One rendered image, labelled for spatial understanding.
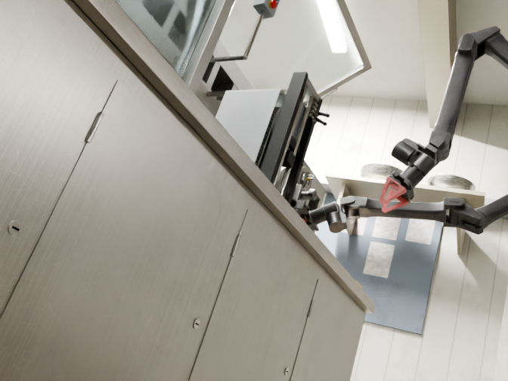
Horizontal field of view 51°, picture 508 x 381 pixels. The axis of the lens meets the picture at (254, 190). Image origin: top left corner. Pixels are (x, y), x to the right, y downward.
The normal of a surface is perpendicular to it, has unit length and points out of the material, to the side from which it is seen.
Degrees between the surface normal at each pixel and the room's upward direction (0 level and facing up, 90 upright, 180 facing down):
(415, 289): 90
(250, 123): 90
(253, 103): 90
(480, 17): 180
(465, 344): 90
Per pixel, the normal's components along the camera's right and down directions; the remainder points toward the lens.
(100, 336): 0.85, 0.07
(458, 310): -0.33, -0.45
